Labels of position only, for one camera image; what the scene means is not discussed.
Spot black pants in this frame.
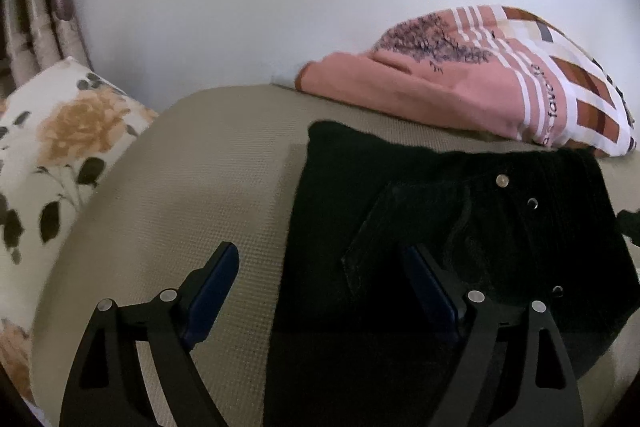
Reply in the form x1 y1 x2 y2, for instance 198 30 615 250
264 121 639 426

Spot floral white pillow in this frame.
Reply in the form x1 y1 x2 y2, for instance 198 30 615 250
0 57 157 402

